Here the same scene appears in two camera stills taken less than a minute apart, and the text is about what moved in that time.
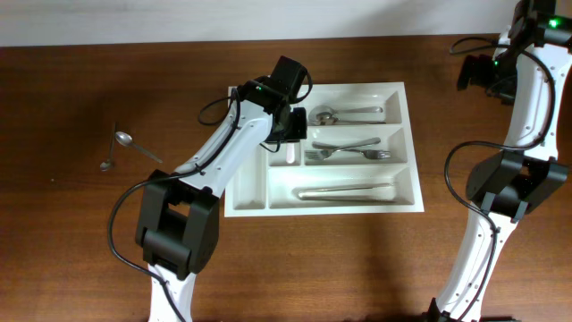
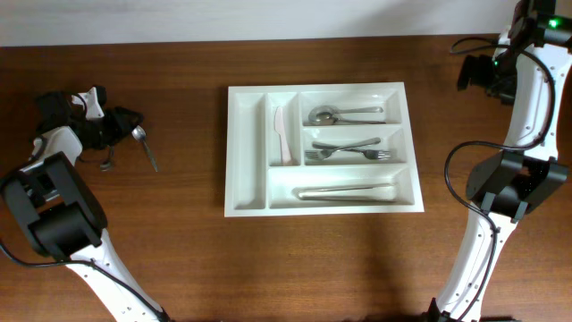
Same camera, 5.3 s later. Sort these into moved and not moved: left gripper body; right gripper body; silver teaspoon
Moved: left gripper body; silver teaspoon
Not moved: right gripper body
